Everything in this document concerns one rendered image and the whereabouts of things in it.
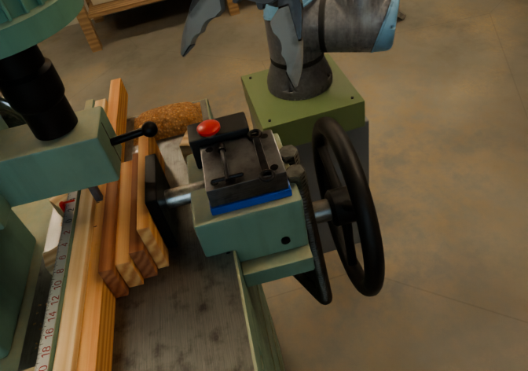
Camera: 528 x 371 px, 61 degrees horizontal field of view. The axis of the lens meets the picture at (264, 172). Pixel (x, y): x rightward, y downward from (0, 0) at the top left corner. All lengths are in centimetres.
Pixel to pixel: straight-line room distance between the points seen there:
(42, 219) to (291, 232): 51
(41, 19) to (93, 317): 31
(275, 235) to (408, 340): 99
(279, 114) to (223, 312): 78
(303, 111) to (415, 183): 81
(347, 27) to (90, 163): 77
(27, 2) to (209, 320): 36
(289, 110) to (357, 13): 30
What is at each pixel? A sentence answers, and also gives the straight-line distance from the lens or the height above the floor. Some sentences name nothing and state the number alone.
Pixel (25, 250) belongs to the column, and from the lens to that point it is 84.
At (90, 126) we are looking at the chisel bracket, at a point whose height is 107.
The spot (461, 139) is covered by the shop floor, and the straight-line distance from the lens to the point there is 214.
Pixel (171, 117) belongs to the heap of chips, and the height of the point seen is 92.
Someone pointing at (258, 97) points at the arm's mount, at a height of 64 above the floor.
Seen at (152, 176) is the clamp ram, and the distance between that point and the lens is 57.
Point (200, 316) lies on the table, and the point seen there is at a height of 90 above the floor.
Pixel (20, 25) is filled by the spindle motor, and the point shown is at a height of 122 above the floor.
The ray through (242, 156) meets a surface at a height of 100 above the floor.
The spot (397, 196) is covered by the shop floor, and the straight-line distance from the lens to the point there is 185.
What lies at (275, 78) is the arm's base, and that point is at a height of 69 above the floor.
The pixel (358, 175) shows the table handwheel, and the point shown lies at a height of 94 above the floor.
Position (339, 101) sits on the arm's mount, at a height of 64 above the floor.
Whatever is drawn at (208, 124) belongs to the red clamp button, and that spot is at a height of 103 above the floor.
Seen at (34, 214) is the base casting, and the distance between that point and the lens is 94.
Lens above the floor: 135
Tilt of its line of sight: 43 degrees down
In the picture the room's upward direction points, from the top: 13 degrees counter-clockwise
